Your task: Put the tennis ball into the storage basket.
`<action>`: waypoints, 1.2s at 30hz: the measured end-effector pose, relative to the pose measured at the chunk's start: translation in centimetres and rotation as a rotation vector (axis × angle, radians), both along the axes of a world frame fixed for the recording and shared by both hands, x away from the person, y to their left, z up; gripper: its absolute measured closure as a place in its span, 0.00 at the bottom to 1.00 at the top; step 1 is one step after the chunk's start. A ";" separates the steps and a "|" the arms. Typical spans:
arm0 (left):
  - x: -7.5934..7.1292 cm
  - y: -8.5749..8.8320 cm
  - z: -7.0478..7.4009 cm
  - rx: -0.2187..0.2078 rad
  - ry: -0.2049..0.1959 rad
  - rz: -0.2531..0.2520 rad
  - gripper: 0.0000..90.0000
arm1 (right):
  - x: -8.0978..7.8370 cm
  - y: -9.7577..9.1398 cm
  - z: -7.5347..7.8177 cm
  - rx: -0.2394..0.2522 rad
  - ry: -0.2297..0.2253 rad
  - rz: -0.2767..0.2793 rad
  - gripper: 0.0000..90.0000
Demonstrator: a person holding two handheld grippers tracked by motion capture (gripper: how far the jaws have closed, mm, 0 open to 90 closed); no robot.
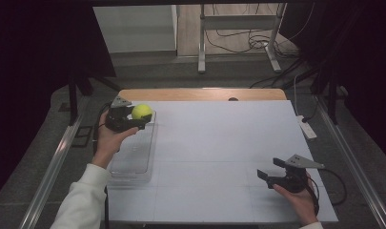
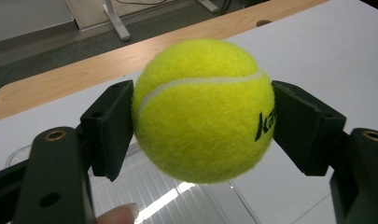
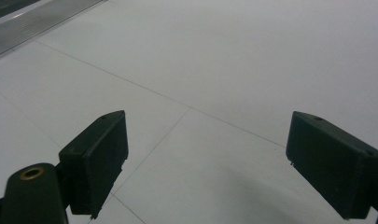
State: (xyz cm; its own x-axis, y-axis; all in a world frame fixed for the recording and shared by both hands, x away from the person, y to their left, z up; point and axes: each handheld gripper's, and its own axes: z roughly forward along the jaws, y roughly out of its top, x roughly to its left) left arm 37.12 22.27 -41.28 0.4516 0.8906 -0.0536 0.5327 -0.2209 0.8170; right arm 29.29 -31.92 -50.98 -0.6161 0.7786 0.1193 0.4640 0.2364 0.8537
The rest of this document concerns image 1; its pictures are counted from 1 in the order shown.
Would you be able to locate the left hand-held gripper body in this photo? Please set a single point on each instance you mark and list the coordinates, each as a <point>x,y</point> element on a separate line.
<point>117,119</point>

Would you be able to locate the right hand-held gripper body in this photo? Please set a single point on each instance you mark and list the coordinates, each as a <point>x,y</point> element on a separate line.
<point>294,183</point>

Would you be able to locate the yellow tennis ball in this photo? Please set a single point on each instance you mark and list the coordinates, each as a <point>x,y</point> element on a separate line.
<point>142,111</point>

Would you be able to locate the clear plastic container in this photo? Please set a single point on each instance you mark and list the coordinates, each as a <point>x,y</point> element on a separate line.
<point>136,156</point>

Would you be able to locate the person's right hand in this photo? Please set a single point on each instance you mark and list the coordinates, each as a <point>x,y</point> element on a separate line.
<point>303,205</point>

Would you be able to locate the person's left hand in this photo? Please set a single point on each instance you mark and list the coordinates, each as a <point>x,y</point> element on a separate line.
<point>109,143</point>

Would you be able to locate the white power strip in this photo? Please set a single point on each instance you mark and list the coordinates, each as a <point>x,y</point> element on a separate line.
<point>306,127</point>

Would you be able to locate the black metal stand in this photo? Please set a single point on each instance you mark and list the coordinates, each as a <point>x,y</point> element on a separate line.
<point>73,98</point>
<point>333,95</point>

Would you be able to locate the white board mat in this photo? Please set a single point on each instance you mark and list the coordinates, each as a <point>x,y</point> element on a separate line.
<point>213,178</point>

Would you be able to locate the white cabinet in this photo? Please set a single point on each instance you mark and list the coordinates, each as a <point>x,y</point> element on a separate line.
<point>133,28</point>

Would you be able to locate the black curtain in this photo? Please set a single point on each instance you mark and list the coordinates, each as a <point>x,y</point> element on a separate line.
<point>365,63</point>
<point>31,63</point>

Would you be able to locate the black floor frame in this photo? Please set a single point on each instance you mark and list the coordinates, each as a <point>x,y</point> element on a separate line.
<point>82,136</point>

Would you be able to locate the aluminium rail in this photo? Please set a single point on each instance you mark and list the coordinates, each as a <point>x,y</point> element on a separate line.
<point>54,165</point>
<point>355,171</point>

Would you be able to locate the grey metal desk frame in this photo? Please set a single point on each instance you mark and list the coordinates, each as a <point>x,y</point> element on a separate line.
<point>201,47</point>

